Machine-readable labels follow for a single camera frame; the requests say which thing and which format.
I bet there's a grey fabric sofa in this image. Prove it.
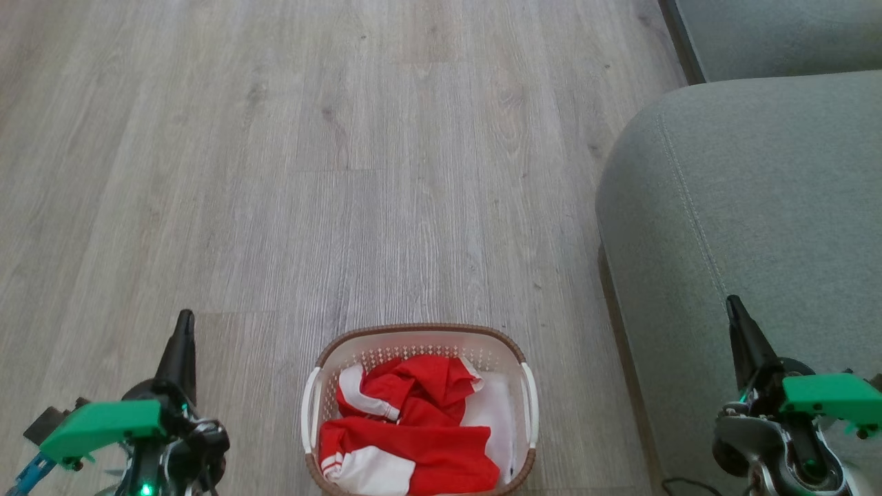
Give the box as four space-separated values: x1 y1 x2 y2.
595 70 882 496

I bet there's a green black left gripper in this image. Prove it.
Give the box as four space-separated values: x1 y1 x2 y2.
39 309 231 496

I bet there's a cream laundry basket brown rim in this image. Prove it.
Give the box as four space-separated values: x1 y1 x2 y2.
300 323 539 496

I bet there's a thin black cable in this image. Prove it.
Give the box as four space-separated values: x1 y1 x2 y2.
661 477 724 496

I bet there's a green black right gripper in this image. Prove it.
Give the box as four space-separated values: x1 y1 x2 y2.
726 295 882 442

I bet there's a grey sofa chaise section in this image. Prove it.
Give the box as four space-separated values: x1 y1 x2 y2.
660 0 882 85

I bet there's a blue connector clip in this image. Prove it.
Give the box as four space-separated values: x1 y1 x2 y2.
6 453 57 496

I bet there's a red and white garment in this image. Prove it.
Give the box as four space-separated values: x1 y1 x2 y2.
318 355 502 496

